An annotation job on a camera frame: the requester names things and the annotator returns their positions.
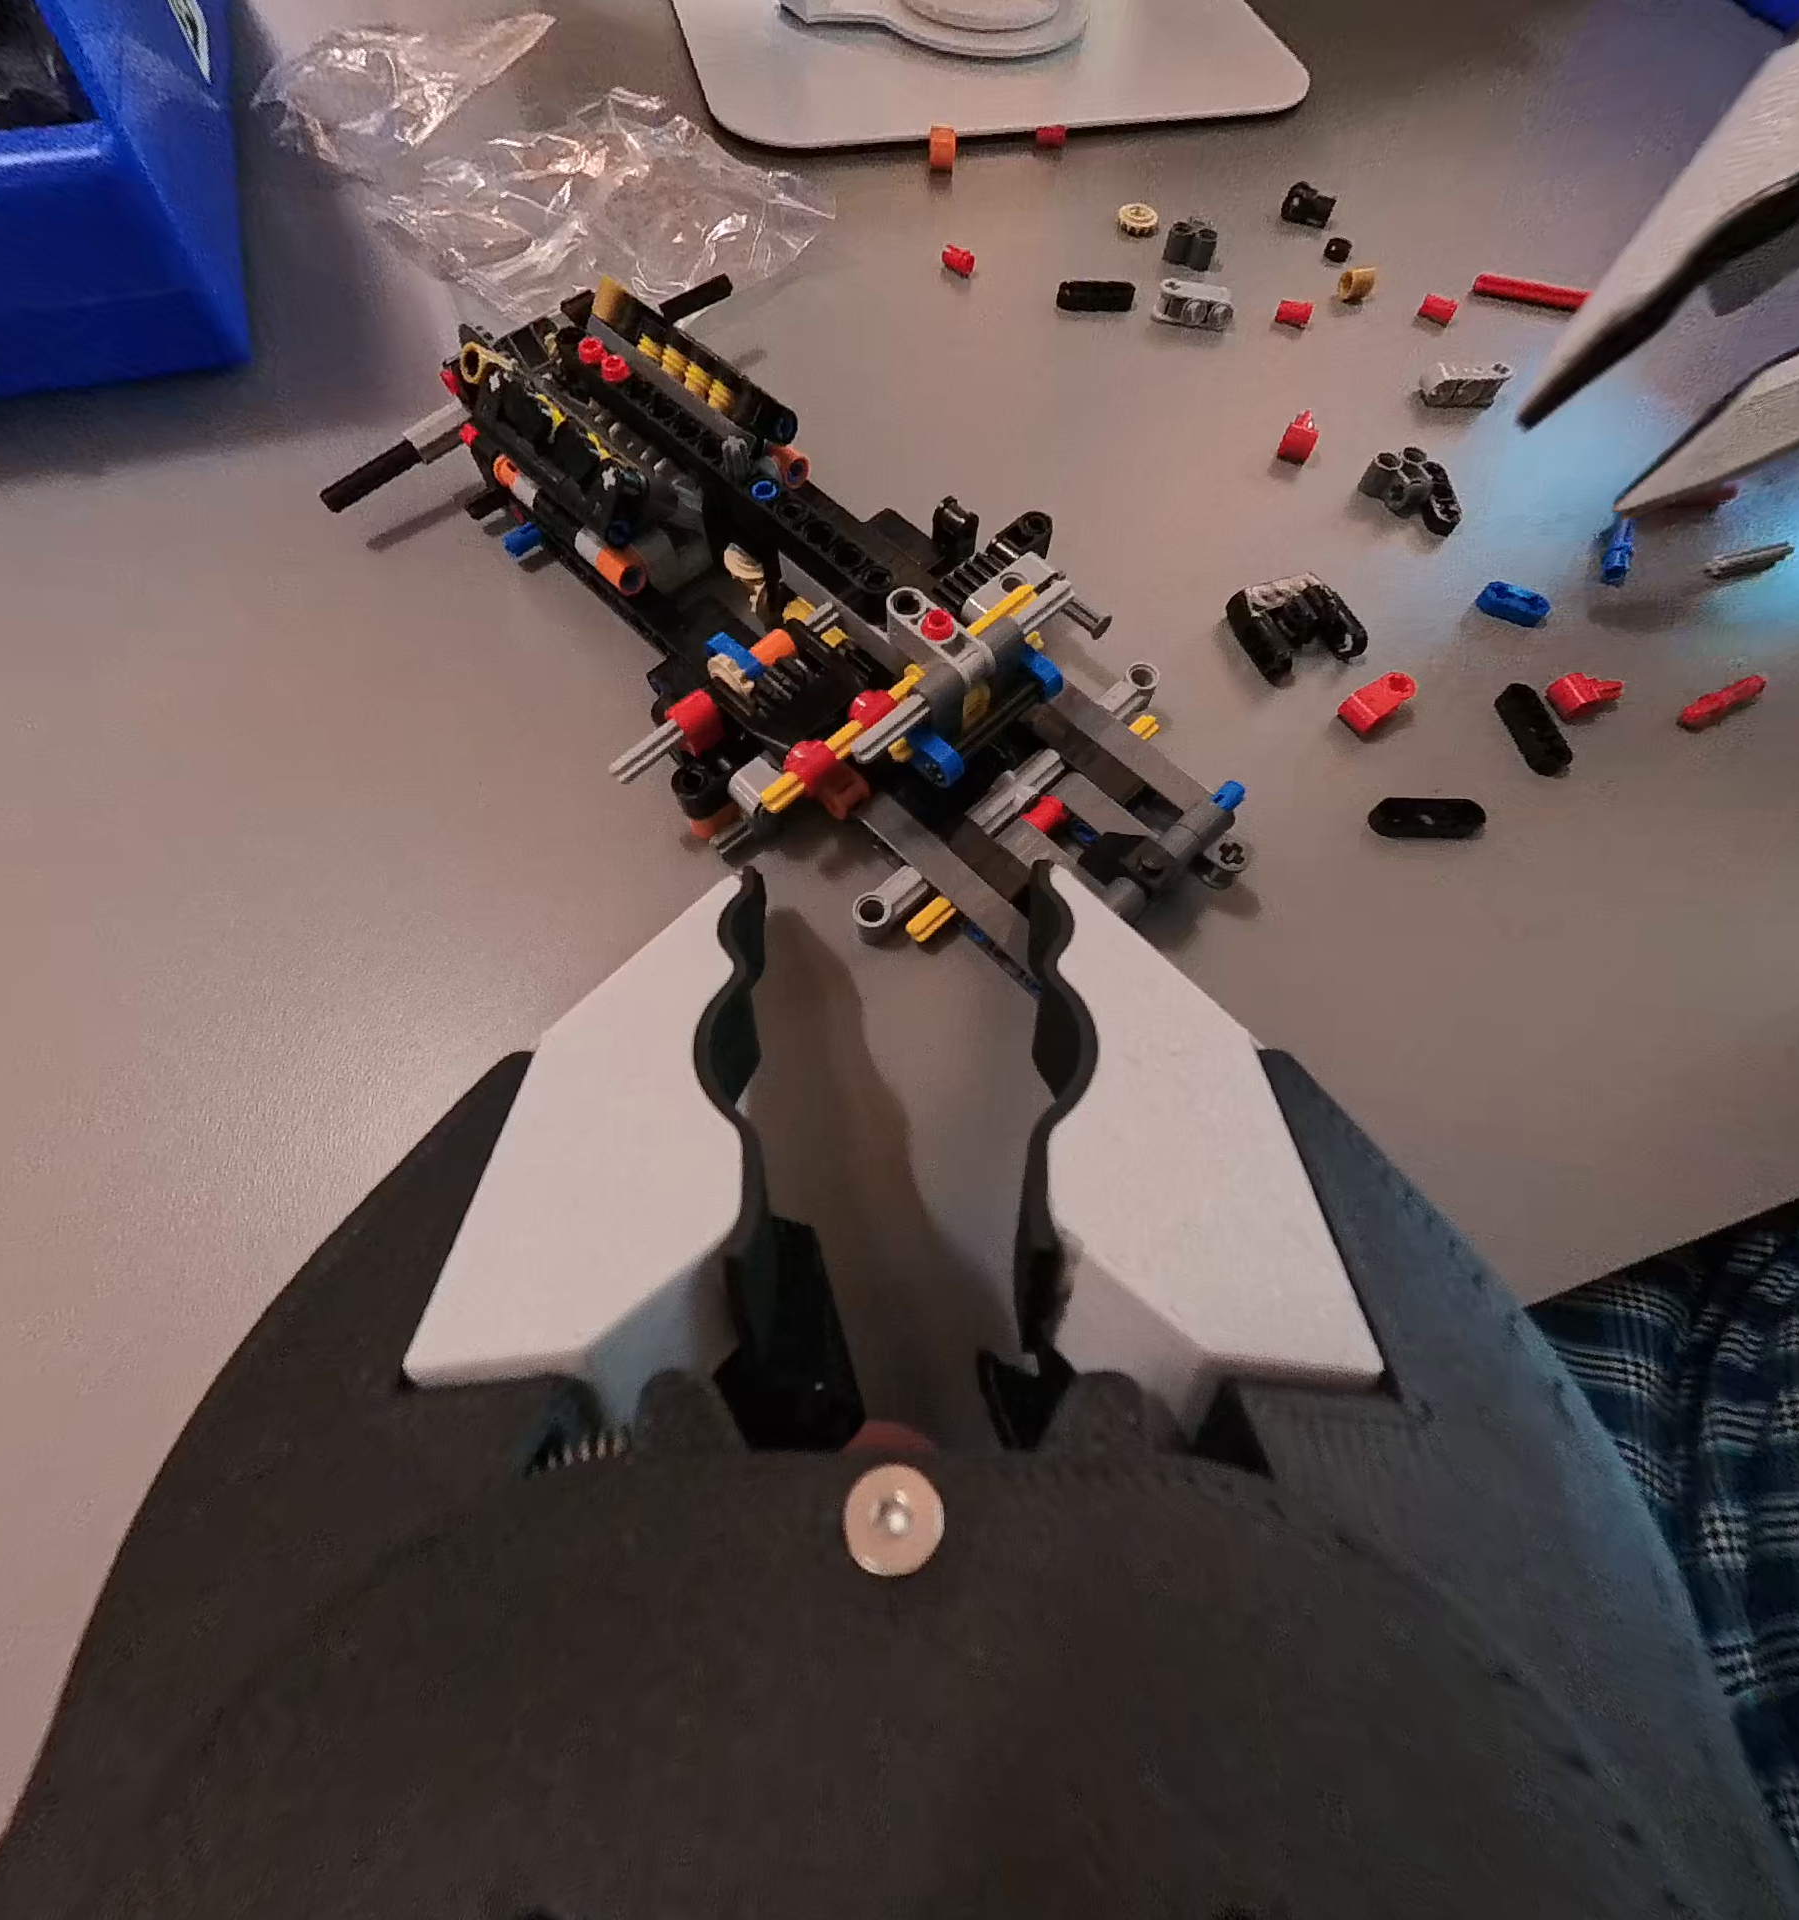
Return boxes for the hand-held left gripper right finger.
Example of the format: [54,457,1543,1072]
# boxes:
[977,858,1385,1454]

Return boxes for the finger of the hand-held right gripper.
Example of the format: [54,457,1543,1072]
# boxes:
[1608,319,1799,520]
[1519,0,1799,432]

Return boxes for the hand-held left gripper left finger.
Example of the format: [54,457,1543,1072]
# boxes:
[402,866,861,1448]

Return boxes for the lego pieces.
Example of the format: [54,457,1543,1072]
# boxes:
[926,123,1799,842]

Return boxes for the black lego frame piece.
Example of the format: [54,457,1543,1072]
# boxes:
[1223,574,1369,689]

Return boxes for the lego car chassis build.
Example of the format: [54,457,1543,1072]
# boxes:
[317,274,1248,986]

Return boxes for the person's plaid shirt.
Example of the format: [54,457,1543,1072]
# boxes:
[1529,1216,1799,1900]

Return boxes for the clear plastic bag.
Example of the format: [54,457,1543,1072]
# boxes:
[374,87,838,324]
[254,14,557,160]

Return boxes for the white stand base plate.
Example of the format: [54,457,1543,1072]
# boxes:
[670,0,1311,151]

